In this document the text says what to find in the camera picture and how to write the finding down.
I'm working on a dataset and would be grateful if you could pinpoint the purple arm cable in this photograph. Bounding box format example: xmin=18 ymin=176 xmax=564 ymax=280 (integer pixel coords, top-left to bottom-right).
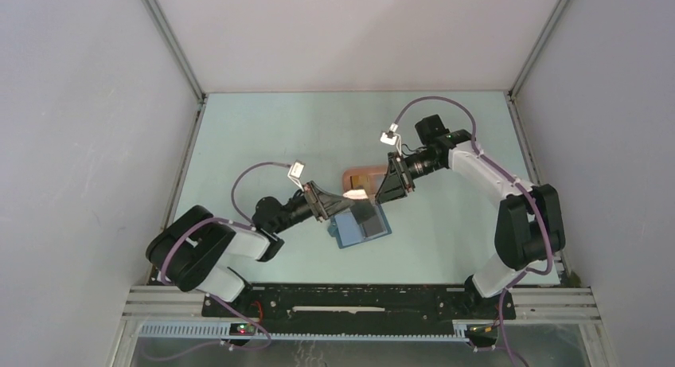
xmin=392 ymin=96 xmax=555 ymax=367
xmin=159 ymin=161 xmax=294 ymax=287

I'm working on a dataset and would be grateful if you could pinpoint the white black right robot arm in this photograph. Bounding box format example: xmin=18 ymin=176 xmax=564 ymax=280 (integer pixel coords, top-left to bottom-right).
xmin=375 ymin=115 xmax=566 ymax=318

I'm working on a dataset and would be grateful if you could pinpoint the pink oval tray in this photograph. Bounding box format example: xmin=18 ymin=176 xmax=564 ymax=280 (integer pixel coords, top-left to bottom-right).
xmin=341 ymin=165 xmax=388 ymax=197

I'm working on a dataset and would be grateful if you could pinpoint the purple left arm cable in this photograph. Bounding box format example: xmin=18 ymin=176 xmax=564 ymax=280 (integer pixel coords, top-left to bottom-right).
xmin=159 ymin=161 xmax=294 ymax=287

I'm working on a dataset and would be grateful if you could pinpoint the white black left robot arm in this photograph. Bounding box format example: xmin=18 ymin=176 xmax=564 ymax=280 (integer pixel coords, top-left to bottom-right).
xmin=146 ymin=182 xmax=376 ymax=317

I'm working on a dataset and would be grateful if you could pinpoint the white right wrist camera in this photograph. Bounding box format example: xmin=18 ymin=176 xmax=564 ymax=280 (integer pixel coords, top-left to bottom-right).
xmin=380 ymin=123 xmax=403 ymax=155

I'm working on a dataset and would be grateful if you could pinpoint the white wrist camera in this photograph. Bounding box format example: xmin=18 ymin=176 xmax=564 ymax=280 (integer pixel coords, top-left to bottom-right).
xmin=380 ymin=123 xmax=403 ymax=155
xmin=287 ymin=160 xmax=306 ymax=190

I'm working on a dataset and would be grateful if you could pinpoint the aluminium frame rail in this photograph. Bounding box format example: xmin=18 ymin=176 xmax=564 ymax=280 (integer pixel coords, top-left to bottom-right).
xmin=122 ymin=286 xmax=602 ymax=324

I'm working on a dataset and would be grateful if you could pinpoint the blue card holder wallet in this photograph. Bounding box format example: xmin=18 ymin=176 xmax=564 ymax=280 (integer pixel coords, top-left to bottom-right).
xmin=327 ymin=205 xmax=392 ymax=249

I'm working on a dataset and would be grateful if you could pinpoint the gold credit card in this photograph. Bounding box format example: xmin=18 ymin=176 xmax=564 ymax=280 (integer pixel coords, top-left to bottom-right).
xmin=349 ymin=174 xmax=373 ymax=193

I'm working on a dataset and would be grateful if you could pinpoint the blue-white cable duct strip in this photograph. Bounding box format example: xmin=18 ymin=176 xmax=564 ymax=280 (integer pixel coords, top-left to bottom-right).
xmin=138 ymin=321 xmax=468 ymax=342

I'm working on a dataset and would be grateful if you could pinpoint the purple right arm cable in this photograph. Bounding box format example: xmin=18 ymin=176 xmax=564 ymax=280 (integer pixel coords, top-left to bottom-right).
xmin=392 ymin=96 xmax=555 ymax=367

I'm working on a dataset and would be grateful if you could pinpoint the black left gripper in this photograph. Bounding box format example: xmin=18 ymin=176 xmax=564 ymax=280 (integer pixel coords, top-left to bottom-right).
xmin=272 ymin=181 xmax=355 ymax=234

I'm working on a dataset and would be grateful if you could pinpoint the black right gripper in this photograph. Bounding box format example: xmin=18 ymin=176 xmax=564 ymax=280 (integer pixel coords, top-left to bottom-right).
xmin=377 ymin=150 xmax=445 ymax=205

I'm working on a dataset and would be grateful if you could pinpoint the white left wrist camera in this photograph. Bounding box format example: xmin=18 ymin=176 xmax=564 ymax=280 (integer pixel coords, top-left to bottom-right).
xmin=287 ymin=160 xmax=306 ymax=190

